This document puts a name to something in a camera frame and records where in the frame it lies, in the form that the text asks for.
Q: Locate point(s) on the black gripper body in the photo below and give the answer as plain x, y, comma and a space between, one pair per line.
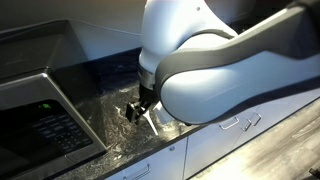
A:
148, 95

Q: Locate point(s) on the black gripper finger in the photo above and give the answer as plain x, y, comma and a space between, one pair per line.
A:
144, 108
132, 113

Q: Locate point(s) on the white plastic spoon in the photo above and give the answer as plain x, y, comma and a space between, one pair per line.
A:
152, 126

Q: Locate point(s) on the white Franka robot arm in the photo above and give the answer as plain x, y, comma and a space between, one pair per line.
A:
216, 83

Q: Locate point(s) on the round cabinet lock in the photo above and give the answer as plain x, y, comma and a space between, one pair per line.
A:
171, 148

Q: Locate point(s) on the white cabinet front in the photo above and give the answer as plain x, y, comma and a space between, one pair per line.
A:
160, 163
206, 146
283, 110

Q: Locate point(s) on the black microwave oven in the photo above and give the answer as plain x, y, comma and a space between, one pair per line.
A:
23, 96

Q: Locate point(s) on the black floor object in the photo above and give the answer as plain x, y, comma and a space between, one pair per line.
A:
315, 174

